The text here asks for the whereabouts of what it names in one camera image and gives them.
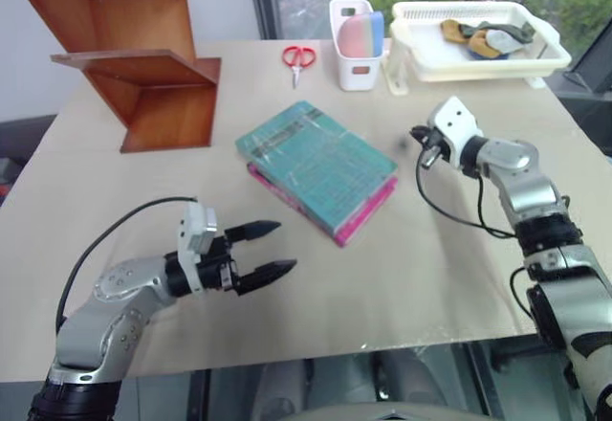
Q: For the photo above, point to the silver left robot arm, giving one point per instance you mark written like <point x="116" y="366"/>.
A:
<point x="105" y="316"/>

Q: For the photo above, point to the dark green sock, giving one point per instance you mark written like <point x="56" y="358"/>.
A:
<point x="518" y="31"/>

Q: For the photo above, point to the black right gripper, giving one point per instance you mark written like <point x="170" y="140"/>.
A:
<point x="437" y="146"/>

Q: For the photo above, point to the yellow sock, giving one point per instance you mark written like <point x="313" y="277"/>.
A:
<point x="454" y="31"/>

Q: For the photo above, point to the white plastic basket tray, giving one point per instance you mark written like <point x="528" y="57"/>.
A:
<point x="430" y="52"/>

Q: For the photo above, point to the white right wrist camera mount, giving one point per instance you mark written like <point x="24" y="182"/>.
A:
<point x="456" y="117"/>

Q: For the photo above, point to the teal book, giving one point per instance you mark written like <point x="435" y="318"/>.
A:
<point x="315" y="162"/>

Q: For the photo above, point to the green sponge pad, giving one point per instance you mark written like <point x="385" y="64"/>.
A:
<point x="371" y="21"/>

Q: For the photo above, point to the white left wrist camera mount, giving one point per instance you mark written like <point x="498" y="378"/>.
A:
<point x="191" y="239"/>

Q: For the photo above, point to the pink book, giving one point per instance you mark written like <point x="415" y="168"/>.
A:
<point x="368" y="215"/>

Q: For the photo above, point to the dark window frame post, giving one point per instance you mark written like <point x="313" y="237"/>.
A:
<point x="262" y="0"/>

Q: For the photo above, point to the dark sofa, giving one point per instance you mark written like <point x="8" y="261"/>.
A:
<point x="21" y="153"/>

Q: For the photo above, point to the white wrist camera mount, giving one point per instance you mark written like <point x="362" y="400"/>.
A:
<point x="191" y="239"/>
<point x="456" y="117"/>

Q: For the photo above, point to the blue sponge pad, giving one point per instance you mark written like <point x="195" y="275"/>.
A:
<point x="378" y="33"/>

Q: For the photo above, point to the white plastic storage bin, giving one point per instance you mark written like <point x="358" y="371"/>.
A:
<point x="356" y="74"/>

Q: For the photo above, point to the wooden bookshelf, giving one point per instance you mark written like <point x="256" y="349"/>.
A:
<point x="158" y="105"/>

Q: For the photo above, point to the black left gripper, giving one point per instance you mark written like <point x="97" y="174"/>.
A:
<point x="216" y="263"/>

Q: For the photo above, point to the light grey sock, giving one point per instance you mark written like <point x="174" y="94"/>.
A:
<point x="502" y="40"/>

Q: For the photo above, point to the grey robot torso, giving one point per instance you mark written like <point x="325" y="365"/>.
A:
<point x="392" y="414"/>

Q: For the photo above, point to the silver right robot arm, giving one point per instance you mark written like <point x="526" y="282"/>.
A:
<point x="540" y="191"/>

